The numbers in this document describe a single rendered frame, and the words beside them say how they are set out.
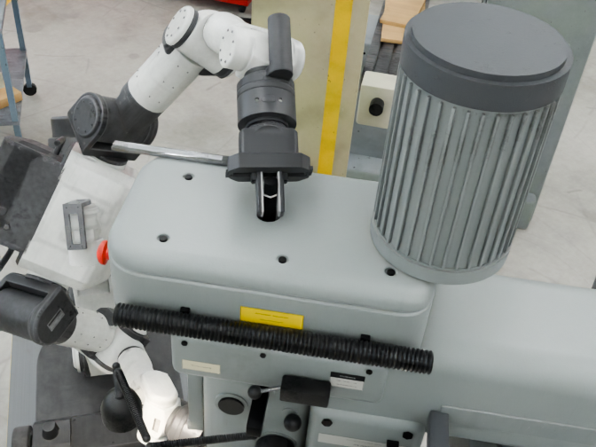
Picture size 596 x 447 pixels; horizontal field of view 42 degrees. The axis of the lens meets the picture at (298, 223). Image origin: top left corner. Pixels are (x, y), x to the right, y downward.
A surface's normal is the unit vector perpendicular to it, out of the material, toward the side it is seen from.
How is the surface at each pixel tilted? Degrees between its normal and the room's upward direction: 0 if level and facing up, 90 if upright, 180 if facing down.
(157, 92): 97
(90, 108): 61
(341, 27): 90
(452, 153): 90
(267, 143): 30
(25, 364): 0
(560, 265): 0
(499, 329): 0
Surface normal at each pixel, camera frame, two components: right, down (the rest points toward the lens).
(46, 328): 0.89, 0.18
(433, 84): -0.70, 0.43
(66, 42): 0.07, -0.76
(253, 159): 0.11, -0.33
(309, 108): -0.14, 0.64
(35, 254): 0.23, 0.15
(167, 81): 0.07, 0.74
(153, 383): 0.26, -0.92
